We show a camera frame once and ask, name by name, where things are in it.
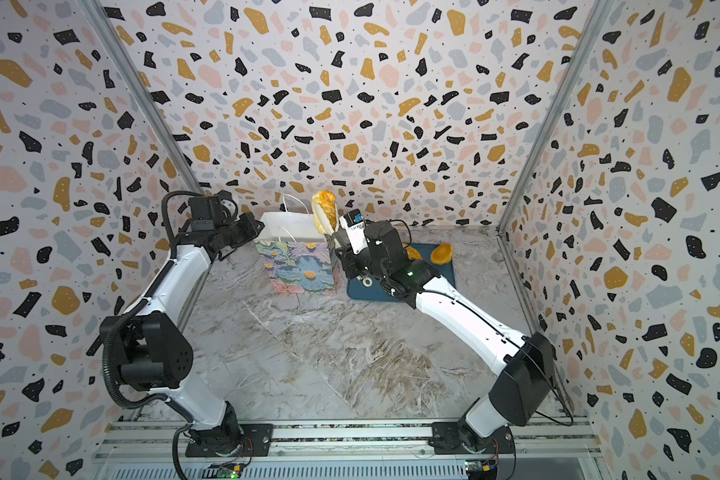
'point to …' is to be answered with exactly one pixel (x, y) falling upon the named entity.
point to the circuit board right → (482, 469)
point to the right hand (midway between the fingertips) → (334, 243)
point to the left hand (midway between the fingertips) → (262, 216)
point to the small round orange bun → (442, 254)
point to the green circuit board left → (227, 470)
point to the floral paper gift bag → (297, 256)
